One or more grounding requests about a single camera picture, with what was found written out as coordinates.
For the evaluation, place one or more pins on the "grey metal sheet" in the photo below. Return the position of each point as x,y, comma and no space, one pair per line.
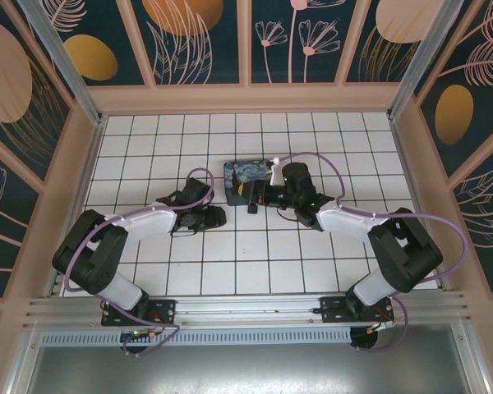
246,369

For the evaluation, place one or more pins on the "aluminium mounting rail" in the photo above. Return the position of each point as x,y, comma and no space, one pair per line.
246,305

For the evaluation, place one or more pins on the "small green controller board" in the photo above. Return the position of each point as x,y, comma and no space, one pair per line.
137,334

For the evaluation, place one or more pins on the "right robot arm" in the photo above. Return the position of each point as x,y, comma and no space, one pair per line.
345,223

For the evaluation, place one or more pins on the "aluminium table side rail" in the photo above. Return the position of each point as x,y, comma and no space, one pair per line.
89,164
420,205

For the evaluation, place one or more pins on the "aluminium frame post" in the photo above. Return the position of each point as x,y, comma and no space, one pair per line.
422,61
70,65

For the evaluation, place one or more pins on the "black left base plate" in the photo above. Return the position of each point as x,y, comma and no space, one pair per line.
164,312

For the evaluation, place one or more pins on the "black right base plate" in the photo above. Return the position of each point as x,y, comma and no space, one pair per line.
330,310

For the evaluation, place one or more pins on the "dark blue painted box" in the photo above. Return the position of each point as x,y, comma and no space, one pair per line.
238,172

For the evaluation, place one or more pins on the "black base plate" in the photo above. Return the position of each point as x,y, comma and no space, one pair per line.
164,312
330,310

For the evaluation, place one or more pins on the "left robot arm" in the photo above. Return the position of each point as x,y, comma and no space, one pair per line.
148,221

